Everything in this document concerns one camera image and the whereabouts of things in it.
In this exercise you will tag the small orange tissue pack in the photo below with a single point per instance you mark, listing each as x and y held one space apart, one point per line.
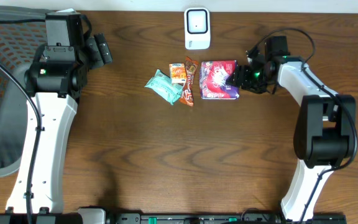
177 73

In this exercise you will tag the orange brown snack bar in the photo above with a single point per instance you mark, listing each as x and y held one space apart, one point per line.
187 94

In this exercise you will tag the teal snack bar wrapper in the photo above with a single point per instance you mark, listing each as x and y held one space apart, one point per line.
163 86

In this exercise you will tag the white barcode scanner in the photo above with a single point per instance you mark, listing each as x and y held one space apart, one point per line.
197 24

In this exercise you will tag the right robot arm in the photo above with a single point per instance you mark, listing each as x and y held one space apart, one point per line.
325 138

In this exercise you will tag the purple red snack pack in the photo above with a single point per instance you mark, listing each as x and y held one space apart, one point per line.
213 76

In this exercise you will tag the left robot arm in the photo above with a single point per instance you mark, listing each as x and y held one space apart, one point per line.
52 87

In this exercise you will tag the grey plastic mesh basket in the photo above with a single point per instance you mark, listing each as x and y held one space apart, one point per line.
21 32

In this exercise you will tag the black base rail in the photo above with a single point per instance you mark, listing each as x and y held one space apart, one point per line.
251 215

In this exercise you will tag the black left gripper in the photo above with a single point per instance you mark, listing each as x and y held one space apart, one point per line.
101 48

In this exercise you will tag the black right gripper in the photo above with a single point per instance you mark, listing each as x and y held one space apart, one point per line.
244 78

